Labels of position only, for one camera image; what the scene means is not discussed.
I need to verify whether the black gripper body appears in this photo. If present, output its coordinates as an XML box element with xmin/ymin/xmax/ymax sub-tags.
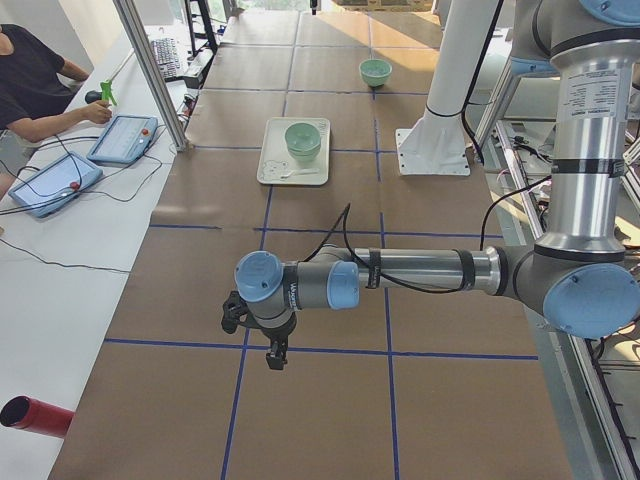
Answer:
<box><xmin>242</xmin><ymin>299</ymin><xmax>297</xmax><ymax>342</ymax></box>

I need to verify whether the red cylinder tube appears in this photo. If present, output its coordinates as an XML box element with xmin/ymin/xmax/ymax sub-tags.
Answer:
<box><xmin>1</xmin><ymin>395</ymin><xmax>74</xmax><ymax>438</ymax></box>

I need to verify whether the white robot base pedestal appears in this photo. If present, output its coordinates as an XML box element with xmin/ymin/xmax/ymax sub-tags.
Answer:
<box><xmin>396</xmin><ymin>0</ymin><xmax>502</xmax><ymax>176</ymax></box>

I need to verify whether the aluminium frame post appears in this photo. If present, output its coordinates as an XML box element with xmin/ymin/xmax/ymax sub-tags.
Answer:
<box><xmin>113</xmin><ymin>0</ymin><xmax>189</xmax><ymax>152</ymax></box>

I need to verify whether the green bowl on tray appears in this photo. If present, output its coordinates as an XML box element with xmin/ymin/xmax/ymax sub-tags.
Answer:
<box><xmin>289</xmin><ymin>153</ymin><xmax>318</xmax><ymax>168</ymax></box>

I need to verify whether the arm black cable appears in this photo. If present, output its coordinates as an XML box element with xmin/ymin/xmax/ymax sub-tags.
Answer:
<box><xmin>304</xmin><ymin>202</ymin><xmax>556</xmax><ymax>294</ymax></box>

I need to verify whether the green bowl with ice cubes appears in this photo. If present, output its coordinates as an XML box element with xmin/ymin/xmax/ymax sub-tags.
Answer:
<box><xmin>359</xmin><ymin>59</ymin><xmax>393</xmax><ymax>88</ymax></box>

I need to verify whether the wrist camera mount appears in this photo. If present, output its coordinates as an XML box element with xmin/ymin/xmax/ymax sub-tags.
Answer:
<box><xmin>221</xmin><ymin>291</ymin><xmax>249</xmax><ymax>334</ymax></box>

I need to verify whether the cream bear serving tray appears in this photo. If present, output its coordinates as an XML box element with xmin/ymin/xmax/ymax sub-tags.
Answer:
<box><xmin>257</xmin><ymin>117</ymin><xmax>331</xmax><ymax>186</ymax></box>

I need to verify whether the black keyboard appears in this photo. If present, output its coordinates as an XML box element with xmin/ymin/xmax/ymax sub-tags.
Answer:
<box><xmin>150</xmin><ymin>38</ymin><xmax>182</xmax><ymax>82</ymax></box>

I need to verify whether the blue teach pendant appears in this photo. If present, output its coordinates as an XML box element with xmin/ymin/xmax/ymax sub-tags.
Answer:
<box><xmin>9</xmin><ymin>152</ymin><xmax>103</xmax><ymax>218</ymax></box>
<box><xmin>87</xmin><ymin>115</ymin><xmax>158</xmax><ymax>165</ymax></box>

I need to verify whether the white plastic spoon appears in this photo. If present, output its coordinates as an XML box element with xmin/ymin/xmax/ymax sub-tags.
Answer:
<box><xmin>279</xmin><ymin>168</ymin><xmax>320</xmax><ymax>180</ymax></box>

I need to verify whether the near blue teach pendant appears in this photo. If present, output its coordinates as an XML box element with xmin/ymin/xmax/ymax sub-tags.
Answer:
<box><xmin>9</xmin><ymin>152</ymin><xmax>103</xmax><ymax>218</ymax></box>

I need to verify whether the person in black shirt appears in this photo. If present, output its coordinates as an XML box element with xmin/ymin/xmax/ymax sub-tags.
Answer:
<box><xmin>1</xmin><ymin>24</ymin><xmax>112</xmax><ymax>143</ymax></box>

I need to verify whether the far blue teach pendant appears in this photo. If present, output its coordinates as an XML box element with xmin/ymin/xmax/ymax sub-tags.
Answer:
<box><xmin>87</xmin><ymin>115</ymin><xmax>158</xmax><ymax>165</ymax></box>

